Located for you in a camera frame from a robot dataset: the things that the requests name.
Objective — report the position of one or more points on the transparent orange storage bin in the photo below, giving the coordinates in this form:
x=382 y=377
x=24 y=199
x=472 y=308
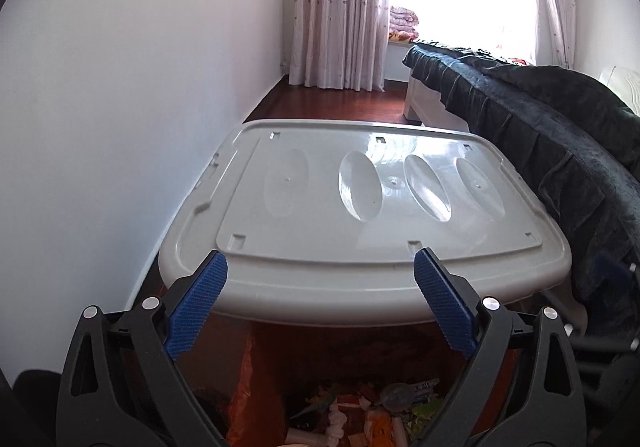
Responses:
x=310 y=357

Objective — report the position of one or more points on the dark velvet blanket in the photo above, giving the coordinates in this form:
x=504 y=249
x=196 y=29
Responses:
x=550 y=127

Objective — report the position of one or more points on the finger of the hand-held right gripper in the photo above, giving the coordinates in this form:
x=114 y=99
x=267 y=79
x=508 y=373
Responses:
x=611 y=272

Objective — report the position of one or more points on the white plastic storage box lid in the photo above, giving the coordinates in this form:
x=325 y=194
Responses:
x=320 y=237

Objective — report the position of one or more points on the white bed frame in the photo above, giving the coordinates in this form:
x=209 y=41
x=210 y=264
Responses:
x=425 y=102

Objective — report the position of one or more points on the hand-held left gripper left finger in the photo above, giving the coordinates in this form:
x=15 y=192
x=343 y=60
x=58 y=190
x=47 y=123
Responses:
x=197 y=307

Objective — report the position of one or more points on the orange crinkled wrapper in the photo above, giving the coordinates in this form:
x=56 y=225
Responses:
x=378 y=433

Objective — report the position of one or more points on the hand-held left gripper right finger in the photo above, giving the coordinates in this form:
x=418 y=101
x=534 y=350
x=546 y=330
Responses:
x=445 y=307

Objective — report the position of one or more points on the stack of folded quilts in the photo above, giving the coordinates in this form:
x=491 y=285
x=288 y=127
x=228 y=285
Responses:
x=403 y=23

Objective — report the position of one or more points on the green snack wrapper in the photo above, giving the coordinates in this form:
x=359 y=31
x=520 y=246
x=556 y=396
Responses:
x=425 y=411

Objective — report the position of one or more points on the clear plastic wrapper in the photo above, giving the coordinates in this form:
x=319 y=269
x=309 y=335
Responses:
x=397 y=397

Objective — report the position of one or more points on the cream headboard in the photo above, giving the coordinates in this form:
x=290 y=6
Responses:
x=622 y=87

